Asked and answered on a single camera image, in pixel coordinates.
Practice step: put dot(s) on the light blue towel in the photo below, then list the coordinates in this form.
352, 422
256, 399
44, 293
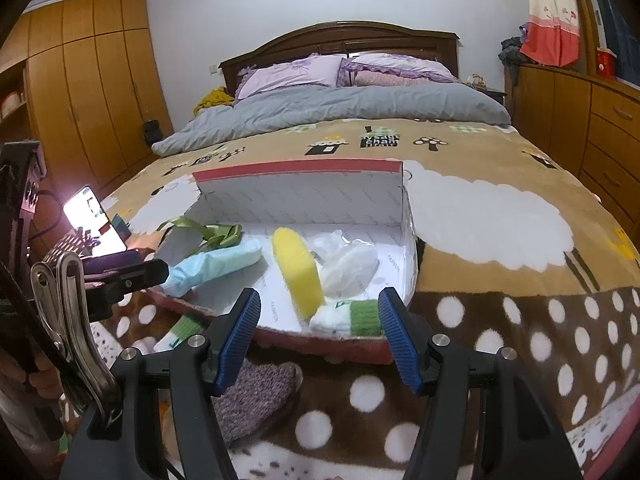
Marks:
210, 267

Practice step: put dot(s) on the dark clothes pile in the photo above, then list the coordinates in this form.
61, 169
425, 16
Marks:
510, 47

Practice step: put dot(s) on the yellow cloth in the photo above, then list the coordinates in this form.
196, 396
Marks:
215, 100

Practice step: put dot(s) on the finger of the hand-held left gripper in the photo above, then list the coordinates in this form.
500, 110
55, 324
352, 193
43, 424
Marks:
115, 261
135, 280

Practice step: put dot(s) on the cream and red curtain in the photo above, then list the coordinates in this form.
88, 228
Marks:
550, 20

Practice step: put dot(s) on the red container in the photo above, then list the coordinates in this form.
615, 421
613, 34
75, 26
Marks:
606, 62

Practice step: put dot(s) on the red cardboard shoebox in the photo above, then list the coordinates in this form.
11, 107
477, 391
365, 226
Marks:
300, 195

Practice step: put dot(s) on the pink ruffled pillow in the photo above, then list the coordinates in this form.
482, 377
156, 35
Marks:
387, 79

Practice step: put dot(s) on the green ribbon bow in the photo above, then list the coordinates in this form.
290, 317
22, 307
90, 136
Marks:
210, 232

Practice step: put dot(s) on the grey knitted slipper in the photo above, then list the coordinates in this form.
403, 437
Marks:
255, 395

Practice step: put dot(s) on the grey duvet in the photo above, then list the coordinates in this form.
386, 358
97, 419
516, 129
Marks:
350, 105

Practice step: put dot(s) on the black bag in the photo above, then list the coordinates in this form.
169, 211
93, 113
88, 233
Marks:
151, 131

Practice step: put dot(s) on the green and white sock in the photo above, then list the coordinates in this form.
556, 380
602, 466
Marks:
180, 332
365, 317

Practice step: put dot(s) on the smartphone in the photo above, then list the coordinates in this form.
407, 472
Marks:
92, 220

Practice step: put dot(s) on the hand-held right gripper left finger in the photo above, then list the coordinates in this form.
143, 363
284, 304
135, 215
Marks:
240, 340

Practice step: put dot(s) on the white mesh cloth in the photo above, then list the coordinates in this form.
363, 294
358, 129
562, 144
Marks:
350, 267

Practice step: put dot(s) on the printed sheep blanket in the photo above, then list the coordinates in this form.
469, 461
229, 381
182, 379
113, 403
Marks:
500, 240

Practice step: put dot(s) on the wooden wardrobe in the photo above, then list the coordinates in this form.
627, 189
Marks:
90, 100

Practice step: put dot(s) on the person's left hand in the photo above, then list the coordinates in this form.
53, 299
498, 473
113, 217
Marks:
42, 375

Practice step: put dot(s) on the lilac ruffled pillow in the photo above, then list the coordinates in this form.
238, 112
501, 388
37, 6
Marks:
400, 62

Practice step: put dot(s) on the wooden dresser cabinet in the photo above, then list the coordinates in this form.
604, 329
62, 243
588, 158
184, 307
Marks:
565, 110

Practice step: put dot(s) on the small beige ornament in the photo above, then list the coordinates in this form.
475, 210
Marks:
476, 80

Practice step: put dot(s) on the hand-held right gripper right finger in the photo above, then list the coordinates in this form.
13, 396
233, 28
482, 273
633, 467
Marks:
400, 340

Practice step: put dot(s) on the yellow sponge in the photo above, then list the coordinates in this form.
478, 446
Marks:
297, 270

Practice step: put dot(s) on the window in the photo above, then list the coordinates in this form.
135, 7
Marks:
620, 35

